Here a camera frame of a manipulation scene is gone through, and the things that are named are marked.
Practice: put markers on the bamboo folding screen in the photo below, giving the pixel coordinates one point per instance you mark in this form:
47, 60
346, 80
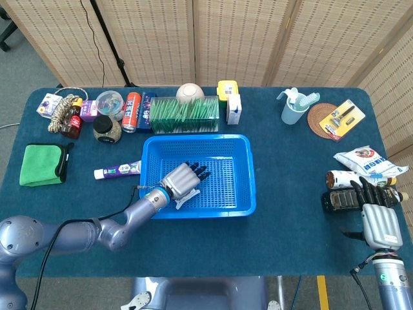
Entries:
238, 38

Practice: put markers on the blue plastic perforated basket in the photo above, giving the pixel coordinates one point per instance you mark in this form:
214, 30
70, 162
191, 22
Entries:
226, 181

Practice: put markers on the silver robot torso base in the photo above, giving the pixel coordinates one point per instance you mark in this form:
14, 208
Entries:
200, 294

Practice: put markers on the white milk carton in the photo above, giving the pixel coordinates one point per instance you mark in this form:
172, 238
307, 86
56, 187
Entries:
234, 111

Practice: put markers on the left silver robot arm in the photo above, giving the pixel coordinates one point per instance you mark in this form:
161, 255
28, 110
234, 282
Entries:
80, 232

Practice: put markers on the white purple packet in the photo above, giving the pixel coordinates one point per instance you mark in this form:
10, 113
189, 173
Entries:
46, 105

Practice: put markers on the purple toothpaste tube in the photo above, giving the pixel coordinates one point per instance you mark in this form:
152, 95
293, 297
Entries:
117, 169

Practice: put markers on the round rattan coaster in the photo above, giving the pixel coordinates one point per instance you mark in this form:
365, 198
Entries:
314, 121

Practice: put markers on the clear box of green packets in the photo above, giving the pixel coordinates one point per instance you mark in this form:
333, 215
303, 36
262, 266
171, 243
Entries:
184, 114

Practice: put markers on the green white brush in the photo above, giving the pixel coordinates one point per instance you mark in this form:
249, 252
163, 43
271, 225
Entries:
308, 98

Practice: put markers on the orange drink can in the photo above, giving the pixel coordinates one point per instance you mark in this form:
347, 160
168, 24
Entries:
130, 113

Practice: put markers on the beige round bowl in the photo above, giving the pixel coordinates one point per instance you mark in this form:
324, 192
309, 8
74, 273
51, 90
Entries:
190, 92

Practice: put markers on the yellow razor blister pack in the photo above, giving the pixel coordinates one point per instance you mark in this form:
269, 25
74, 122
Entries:
342, 119

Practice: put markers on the black chair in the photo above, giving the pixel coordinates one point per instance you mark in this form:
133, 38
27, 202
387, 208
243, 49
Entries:
6, 30

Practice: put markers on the small purple box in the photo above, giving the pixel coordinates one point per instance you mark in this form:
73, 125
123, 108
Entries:
87, 109

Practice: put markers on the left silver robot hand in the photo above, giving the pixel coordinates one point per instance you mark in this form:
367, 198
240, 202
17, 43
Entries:
179, 181

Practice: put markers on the white snack bag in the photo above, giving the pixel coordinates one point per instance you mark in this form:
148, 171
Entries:
368, 159

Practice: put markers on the green cloth with black trim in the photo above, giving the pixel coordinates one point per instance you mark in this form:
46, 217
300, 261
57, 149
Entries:
40, 164

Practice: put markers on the glass jar with black lid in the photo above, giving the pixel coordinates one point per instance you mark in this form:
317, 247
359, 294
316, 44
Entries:
106, 130

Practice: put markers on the dark blue carton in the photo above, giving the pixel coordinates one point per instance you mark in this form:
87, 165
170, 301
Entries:
145, 113

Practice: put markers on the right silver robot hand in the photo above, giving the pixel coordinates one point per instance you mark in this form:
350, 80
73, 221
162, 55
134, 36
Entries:
380, 223

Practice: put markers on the yellow lidded box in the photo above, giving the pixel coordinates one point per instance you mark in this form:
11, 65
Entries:
227, 88

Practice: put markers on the clear round clip container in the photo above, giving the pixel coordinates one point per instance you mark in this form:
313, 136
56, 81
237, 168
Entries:
109, 101

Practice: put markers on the black tripod stand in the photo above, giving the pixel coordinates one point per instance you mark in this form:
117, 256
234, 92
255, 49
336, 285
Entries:
111, 48

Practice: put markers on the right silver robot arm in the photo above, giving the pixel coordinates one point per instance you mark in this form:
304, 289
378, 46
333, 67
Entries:
392, 284

